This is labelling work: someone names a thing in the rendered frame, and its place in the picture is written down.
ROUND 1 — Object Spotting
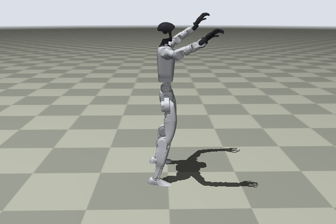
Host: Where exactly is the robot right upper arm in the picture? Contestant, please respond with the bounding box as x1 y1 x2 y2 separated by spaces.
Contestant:
160 48 184 61

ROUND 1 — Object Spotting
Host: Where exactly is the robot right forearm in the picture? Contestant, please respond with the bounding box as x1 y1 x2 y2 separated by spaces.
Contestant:
173 39 206 56

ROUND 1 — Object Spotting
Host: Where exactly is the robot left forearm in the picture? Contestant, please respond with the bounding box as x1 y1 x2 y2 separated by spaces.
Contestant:
172 24 197 39

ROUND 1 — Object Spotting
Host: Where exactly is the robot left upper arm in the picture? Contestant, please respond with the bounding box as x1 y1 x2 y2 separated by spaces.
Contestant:
169 36 181 48

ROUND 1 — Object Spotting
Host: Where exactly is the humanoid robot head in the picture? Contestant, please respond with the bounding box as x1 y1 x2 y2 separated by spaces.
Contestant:
157 22 175 47

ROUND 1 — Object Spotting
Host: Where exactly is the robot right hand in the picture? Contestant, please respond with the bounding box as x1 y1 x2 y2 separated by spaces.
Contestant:
198 28 224 46

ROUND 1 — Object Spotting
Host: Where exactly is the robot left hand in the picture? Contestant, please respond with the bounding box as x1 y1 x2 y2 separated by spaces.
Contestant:
192 13 210 30

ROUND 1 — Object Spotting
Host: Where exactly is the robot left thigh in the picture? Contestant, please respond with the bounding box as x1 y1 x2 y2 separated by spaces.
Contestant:
158 96 176 136

